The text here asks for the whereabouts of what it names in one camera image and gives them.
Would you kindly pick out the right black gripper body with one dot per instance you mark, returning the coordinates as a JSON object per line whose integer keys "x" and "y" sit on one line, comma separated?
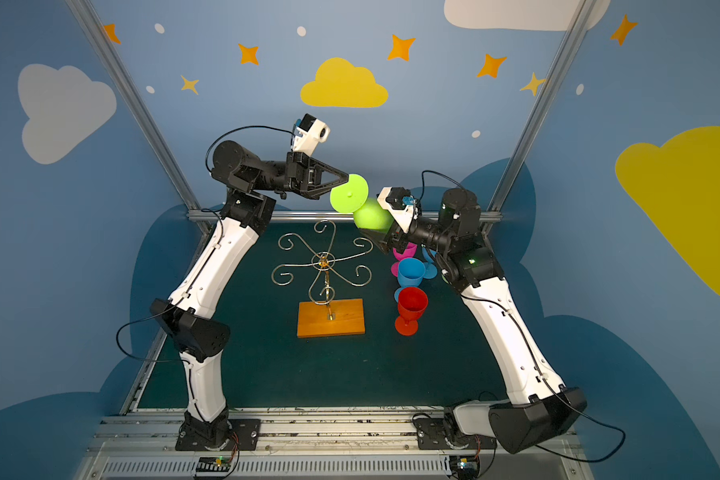
{"x": 398, "y": 230}

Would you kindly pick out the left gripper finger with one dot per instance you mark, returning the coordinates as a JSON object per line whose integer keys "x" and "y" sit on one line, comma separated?
{"x": 330, "y": 169}
{"x": 330, "y": 189}

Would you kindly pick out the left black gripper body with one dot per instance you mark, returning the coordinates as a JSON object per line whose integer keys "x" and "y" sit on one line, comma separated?
{"x": 301, "y": 175}

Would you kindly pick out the pink wine glass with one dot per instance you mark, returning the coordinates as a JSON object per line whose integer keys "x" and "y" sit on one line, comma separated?
{"x": 408, "y": 252}

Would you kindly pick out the green wine glass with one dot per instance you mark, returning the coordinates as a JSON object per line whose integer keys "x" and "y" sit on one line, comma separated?
{"x": 354, "y": 198}

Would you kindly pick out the blue wine glass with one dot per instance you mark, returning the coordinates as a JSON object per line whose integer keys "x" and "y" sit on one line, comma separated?
{"x": 410, "y": 273}
{"x": 431, "y": 269}

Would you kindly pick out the red wine glass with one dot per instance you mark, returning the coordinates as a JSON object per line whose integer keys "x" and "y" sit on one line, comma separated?
{"x": 409, "y": 309}

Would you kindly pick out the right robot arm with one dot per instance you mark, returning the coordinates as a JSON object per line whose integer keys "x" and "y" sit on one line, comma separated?
{"x": 539, "y": 405}

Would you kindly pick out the orange wooden rack base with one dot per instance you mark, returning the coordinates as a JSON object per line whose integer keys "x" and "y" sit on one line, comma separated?
{"x": 338, "y": 318}

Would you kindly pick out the right circuit board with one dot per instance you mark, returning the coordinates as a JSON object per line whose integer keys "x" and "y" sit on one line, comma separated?
{"x": 463, "y": 468}

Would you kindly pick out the circuit board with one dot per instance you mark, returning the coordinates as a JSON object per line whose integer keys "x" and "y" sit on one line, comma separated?
{"x": 216, "y": 467}
{"x": 463, "y": 468}

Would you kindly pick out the left circuit board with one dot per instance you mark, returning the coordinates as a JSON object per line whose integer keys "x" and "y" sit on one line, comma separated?
{"x": 216, "y": 467}

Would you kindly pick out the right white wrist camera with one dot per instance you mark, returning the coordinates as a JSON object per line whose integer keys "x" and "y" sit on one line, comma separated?
{"x": 403, "y": 208}

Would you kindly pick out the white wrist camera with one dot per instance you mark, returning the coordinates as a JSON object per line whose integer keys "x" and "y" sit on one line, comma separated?
{"x": 403, "y": 208}
{"x": 308, "y": 133}

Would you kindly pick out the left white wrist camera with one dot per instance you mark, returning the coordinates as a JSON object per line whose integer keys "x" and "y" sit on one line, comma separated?
{"x": 308, "y": 133}

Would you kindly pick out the aluminium frame back bar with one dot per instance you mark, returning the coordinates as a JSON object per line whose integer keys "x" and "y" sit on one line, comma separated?
{"x": 314, "y": 216}

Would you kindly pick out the gold wire glass rack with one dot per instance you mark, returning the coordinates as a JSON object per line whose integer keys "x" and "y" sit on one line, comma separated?
{"x": 323, "y": 262}

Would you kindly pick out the aluminium frame left post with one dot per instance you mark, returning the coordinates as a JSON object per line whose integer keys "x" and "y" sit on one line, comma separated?
{"x": 90, "y": 23}

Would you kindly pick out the aluminium frame post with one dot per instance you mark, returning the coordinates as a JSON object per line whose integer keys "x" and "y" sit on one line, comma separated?
{"x": 559, "y": 68}
{"x": 90, "y": 23}

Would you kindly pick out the left floor edge rail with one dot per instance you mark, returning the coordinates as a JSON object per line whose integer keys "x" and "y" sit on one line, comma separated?
{"x": 162, "y": 262}

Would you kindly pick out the aluminium frame right post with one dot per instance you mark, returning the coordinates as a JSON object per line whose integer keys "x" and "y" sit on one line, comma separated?
{"x": 559, "y": 68}

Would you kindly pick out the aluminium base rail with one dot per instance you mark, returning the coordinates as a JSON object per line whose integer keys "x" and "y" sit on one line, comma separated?
{"x": 312, "y": 443}

